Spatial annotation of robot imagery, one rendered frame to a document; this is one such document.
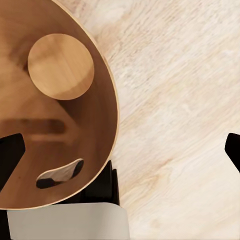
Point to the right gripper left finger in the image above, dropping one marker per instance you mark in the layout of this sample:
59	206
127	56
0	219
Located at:
12	148

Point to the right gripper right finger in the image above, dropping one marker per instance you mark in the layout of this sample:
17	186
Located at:
232	148

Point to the trash can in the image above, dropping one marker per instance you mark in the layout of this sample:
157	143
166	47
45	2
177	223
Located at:
56	89

